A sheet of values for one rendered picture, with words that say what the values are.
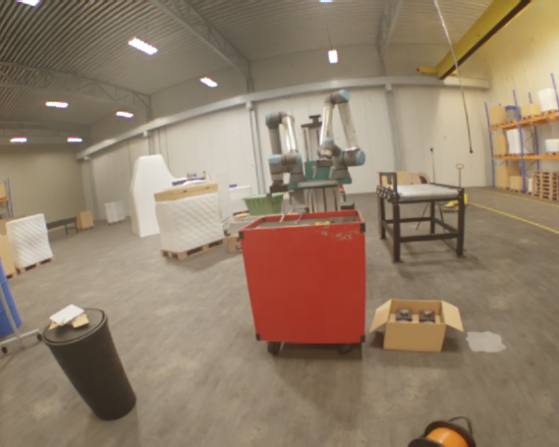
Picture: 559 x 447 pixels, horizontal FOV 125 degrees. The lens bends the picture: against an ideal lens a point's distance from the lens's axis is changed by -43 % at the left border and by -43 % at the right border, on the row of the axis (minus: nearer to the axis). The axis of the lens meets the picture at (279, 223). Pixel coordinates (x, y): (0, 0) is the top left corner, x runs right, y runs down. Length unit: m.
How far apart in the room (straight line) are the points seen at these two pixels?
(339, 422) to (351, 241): 1.00
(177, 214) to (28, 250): 4.69
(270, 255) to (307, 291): 0.31
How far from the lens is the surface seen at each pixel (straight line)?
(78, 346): 1.46
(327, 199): 2.82
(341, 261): 1.45
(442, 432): 1.15
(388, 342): 1.89
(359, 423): 1.48
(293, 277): 1.52
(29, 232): 7.75
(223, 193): 5.97
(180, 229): 4.72
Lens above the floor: 1.22
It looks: 10 degrees down
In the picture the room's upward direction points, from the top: 7 degrees counter-clockwise
